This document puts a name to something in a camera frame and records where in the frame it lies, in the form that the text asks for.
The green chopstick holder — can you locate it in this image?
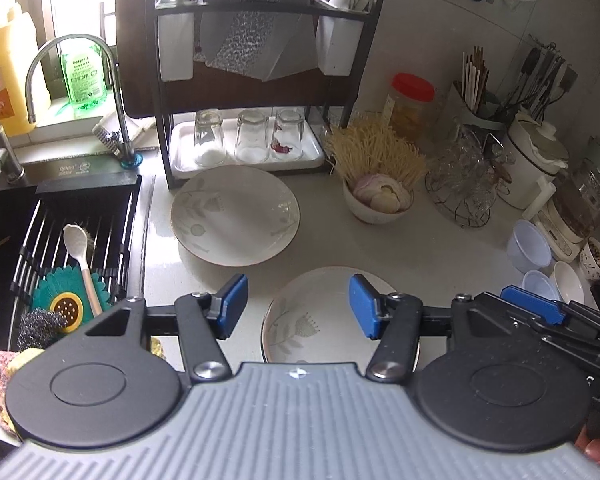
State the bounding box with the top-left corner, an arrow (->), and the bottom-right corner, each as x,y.
452,82 -> 506,133

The large floral ceramic plate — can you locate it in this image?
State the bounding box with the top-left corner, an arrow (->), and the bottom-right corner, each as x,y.
170,166 -> 301,267

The clear drinking glass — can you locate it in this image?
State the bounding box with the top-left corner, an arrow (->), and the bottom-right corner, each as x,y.
194,109 -> 226,167
234,110 -> 271,163

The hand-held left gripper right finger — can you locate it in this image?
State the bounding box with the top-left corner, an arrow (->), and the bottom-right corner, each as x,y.
349,274 -> 518,382

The group of clear glass cups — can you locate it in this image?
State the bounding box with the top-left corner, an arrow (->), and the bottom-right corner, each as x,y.
424,125 -> 511,216

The black sink drain rack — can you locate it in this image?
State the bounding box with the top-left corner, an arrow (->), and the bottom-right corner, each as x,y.
7,175 -> 143,311

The wire cup rack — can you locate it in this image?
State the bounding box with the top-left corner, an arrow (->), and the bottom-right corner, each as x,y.
425,160 -> 498,228

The small translucent plastic bowl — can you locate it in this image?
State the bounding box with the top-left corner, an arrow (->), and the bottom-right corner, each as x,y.
522,270 -> 563,306

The small floral ceramic plate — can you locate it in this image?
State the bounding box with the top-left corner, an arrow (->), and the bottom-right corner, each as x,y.
261,266 -> 421,366

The white spoon in sink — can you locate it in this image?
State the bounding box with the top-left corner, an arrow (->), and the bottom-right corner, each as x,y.
62,224 -> 106,317

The hanging kitchen utensil set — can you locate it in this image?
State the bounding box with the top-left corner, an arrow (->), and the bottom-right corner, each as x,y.
500,35 -> 568,116

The chrome gooseneck faucet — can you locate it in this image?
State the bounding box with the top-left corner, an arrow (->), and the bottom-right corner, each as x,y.
25,34 -> 143,168

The black metal dish rack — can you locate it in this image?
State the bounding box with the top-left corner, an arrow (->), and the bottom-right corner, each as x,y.
146,0 -> 386,191

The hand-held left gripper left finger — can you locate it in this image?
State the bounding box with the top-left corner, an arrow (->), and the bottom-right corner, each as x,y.
82,274 -> 249,382

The white bowl with onion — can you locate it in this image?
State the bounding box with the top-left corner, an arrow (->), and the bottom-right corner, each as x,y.
342,172 -> 415,224

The patterned bowl with spices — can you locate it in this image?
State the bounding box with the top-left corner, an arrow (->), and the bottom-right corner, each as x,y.
580,236 -> 600,281

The clear glass with red print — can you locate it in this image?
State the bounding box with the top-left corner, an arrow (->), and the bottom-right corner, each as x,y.
271,108 -> 305,161

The bundle of chopsticks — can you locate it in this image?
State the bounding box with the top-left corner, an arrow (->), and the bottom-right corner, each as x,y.
461,46 -> 491,113

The glass kettle with white base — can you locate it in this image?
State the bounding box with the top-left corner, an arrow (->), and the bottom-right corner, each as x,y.
522,135 -> 600,263

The yellow detergent jug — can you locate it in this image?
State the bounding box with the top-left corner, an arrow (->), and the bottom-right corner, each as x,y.
0,2 -> 51,136

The black kitchen sink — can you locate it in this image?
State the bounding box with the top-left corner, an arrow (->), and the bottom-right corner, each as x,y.
0,152 -> 146,356

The red onion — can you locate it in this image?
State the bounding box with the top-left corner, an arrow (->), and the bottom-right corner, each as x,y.
352,175 -> 388,206

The red lid plastic jar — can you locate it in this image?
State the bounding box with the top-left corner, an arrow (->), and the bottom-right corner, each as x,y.
386,73 -> 436,141

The garlic bulb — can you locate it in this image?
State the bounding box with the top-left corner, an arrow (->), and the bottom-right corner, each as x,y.
370,180 -> 411,211

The white drip tray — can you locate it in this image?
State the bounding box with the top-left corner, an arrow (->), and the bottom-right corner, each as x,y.
170,120 -> 327,178

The large translucent plastic bowl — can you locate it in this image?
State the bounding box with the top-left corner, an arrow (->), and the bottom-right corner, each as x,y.
506,219 -> 553,273

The plain white ceramic bowl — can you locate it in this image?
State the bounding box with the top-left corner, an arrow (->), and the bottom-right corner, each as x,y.
552,260 -> 587,307

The clear glass pitcher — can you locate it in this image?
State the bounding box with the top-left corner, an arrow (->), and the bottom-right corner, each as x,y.
440,84 -> 481,161

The white cutlery holder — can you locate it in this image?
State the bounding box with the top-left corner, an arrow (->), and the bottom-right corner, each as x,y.
157,10 -> 196,83
316,12 -> 366,78

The dark brown cutting board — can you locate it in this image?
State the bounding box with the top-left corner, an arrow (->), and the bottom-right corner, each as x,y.
115,0 -> 376,118

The silver embossed foil sheet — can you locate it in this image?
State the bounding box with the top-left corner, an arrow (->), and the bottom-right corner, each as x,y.
200,0 -> 326,83

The white electric cooking pot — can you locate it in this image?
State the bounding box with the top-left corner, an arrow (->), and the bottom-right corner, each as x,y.
497,112 -> 571,211

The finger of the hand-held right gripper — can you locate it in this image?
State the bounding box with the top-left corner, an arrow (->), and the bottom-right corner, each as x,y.
500,285 -> 600,357

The steel wool scrubber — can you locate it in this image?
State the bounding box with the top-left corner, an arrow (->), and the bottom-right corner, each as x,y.
16,309 -> 68,352

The green dish soap bottle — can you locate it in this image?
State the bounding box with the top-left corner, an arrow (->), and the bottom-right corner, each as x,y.
60,42 -> 106,111

